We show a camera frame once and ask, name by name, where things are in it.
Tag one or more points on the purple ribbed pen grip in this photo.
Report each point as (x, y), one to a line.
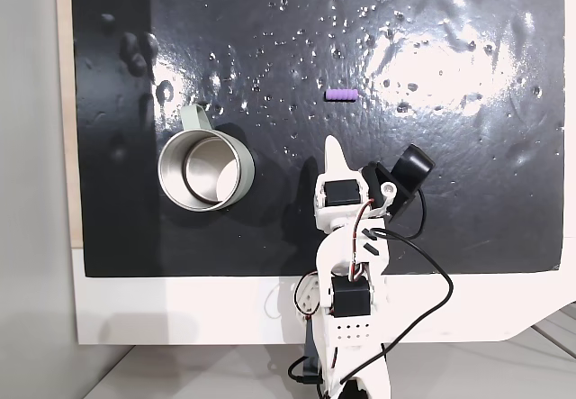
(342, 95)

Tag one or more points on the glossy black mat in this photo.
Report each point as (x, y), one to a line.
(279, 34)

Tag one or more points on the black table clamp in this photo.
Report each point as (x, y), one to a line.
(310, 349)

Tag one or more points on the white board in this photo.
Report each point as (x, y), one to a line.
(180, 309)

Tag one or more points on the tan wooden board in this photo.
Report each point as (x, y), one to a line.
(63, 102)

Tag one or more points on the black camera box with mount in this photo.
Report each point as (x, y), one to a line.
(411, 167)

